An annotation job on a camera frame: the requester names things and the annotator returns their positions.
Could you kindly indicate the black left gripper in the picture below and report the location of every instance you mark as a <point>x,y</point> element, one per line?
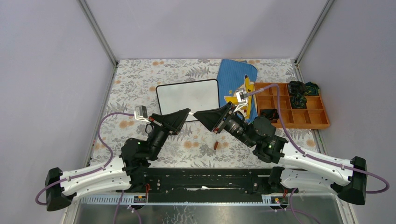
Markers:
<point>170,124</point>

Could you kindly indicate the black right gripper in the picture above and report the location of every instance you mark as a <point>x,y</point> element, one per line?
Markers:
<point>214,118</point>

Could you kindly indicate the white whiteboard black frame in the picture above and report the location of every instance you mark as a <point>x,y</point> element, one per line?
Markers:
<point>195,95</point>

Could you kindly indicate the black orange cloth roll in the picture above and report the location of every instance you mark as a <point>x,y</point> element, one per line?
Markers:
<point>271,114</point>

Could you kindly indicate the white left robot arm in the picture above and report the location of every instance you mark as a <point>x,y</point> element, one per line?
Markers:
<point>102,173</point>

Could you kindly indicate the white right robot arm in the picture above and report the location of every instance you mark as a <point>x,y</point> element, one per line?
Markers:
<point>294,168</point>

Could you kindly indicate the floral tablecloth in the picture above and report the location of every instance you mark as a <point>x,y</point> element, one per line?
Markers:
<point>135,84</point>

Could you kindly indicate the blue Pikachu cloth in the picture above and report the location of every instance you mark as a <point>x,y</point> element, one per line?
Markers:
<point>234,75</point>

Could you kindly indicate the dark patterned cloth roll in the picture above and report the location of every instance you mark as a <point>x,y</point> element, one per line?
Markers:
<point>298,102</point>
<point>296,88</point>
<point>312,89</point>

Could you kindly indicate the orange compartment tray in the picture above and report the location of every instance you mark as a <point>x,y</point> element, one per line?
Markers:
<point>313,117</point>

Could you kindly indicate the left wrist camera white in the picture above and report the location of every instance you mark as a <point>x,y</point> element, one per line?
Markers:
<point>140,113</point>

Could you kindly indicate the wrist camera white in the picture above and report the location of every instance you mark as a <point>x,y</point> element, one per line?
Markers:
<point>140,113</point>
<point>242,99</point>

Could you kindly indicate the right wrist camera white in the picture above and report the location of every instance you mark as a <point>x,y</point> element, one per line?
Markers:
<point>242,99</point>

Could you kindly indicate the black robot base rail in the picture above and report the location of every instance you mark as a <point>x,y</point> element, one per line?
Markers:
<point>164,185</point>

